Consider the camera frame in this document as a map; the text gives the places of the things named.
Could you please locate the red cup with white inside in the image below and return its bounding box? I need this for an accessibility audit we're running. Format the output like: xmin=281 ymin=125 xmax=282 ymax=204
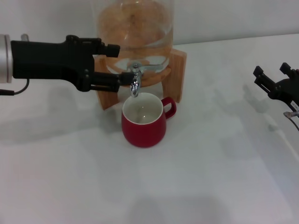
xmin=121 ymin=92 xmax=177 ymax=148

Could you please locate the chrome faucet with lever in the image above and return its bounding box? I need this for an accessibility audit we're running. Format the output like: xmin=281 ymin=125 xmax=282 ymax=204
xmin=127 ymin=62 xmax=164 ymax=98

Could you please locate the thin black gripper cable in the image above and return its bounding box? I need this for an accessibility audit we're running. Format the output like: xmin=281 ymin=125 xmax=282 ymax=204
xmin=288 ymin=116 xmax=299 ymax=132
xmin=0 ymin=78 xmax=30 ymax=96

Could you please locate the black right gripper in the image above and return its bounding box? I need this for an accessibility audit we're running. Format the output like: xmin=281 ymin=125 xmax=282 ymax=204
xmin=253 ymin=62 xmax=299 ymax=112

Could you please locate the clear glass water dispenser jar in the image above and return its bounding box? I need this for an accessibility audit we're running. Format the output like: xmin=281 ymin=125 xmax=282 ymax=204
xmin=96 ymin=0 xmax=175 ymax=77

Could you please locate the wooden dispenser stand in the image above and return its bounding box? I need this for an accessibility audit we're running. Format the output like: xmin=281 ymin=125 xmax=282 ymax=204
xmin=93 ymin=48 xmax=188 ymax=110

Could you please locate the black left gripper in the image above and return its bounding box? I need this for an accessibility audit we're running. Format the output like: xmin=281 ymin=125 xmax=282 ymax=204
xmin=10 ymin=35 xmax=136 ymax=93

